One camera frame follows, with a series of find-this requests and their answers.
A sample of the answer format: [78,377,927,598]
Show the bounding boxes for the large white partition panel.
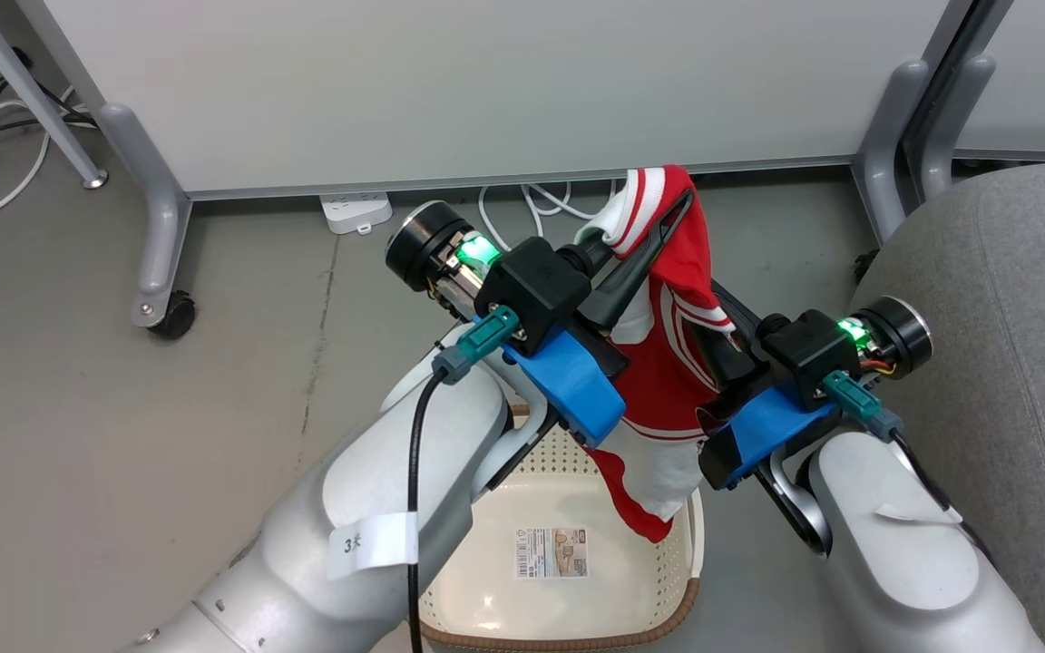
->
[19,0,977,341]

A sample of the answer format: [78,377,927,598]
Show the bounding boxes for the plain white paper tag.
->
[874,502,963,527]

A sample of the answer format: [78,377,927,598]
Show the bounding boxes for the blue left camera mount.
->
[502,326,626,448]

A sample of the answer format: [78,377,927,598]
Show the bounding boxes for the teal left camera connector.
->
[432,305,522,385]

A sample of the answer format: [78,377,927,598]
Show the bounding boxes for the narrow white partition panel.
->
[917,0,1045,202]

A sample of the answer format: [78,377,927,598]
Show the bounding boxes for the red and white jersey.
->
[588,164,737,543]

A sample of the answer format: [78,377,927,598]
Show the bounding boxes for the looped white cable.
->
[477,181,619,253]

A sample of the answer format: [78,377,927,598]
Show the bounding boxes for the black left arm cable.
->
[406,367,451,653]

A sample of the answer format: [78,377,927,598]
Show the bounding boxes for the small white power strip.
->
[320,191,393,236]

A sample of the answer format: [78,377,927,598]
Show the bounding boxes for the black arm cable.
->
[406,367,451,653]
[885,434,995,563]

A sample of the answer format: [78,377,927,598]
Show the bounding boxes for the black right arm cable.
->
[885,434,995,563]

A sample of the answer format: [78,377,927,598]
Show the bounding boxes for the grey fabric sofa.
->
[849,161,1045,653]

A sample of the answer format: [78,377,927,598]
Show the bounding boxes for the long white floor cable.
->
[0,86,79,223]

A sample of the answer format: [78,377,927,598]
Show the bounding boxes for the grey metal table leg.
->
[0,0,109,190]

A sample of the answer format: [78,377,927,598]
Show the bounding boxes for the teal camera connector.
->
[432,305,522,385]
[820,369,904,443]

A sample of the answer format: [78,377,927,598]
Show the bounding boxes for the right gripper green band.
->
[699,281,933,393]

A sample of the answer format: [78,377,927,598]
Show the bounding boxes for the printed basket label sticker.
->
[514,528,589,580]

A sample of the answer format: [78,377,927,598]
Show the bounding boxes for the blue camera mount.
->
[502,326,626,448]
[699,381,841,491]

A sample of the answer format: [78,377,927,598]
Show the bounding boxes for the beige plastic laundry basket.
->
[417,404,705,652]

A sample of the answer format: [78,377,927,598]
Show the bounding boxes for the teal right camera connector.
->
[820,369,904,443]

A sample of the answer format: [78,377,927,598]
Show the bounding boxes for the white paper tag with print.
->
[327,512,419,581]

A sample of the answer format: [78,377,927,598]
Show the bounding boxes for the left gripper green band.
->
[385,189,696,332]

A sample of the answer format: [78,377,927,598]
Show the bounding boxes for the blue right camera mount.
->
[699,381,841,491]

